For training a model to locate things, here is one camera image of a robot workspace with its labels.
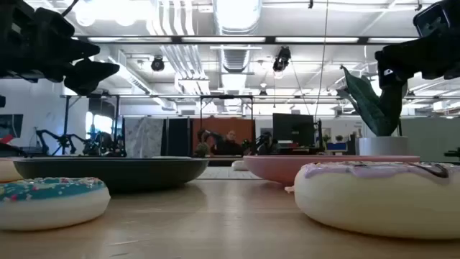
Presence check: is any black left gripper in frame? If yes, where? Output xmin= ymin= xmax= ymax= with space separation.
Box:
xmin=0 ymin=0 xmax=121 ymax=96

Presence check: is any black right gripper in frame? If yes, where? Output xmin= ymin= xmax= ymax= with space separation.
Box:
xmin=374 ymin=20 xmax=460 ymax=90

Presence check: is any large lavender chocolate-drizzle donut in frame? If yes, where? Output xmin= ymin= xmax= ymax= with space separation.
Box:
xmin=285 ymin=160 xmax=460 ymax=240

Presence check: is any small blue frosted donut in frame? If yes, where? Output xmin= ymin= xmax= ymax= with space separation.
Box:
xmin=0 ymin=176 xmax=111 ymax=232

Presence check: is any green snake plant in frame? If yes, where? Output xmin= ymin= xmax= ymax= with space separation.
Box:
xmin=336 ymin=65 xmax=409 ymax=137

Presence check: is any black ceiling spotlight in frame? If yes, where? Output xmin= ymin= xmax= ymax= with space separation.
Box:
xmin=150 ymin=55 xmax=165 ymax=72
xmin=272 ymin=45 xmax=292 ymax=73

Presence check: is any white plant pot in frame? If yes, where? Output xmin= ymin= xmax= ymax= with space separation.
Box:
xmin=358 ymin=135 xmax=410 ymax=157

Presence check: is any dark green round plate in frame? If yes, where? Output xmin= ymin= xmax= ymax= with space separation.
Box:
xmin=12 ymin=156 xmax=210 ymax=194

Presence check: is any black computer monitor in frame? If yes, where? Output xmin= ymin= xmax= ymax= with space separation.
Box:
xmin=272 ymin=113 xmax=316 ymax=147

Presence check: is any small green background plant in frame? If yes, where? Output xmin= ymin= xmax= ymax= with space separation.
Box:
xmin=193 ymin=142 xmax=210 ymax=158

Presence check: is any pink round plate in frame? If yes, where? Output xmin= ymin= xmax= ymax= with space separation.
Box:
xmin=243 ymin=154 xmax=420 ymax=186

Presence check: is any person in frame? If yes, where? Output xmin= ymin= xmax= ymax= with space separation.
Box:
xmin=210 ymin=129 xmax=245 ymax=156

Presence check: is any grey woven placemat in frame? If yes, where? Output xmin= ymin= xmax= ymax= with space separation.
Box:
xmin=196 ymin=166 xmax=262 ymax=181

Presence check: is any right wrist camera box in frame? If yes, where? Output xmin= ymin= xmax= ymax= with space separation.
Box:
xmin=412 ymin=0 xmax=460 ymax=37

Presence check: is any black background rig frame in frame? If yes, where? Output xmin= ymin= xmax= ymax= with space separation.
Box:
xmin=199 ymin=94 xmax=254 ymax=145
xmin=60 ymin=94 xmax=123 ymax=158

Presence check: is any black aluminium rig frame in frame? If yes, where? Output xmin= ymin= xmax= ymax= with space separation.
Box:
xmin=71 ymin=35 xmax=420 ymax=45

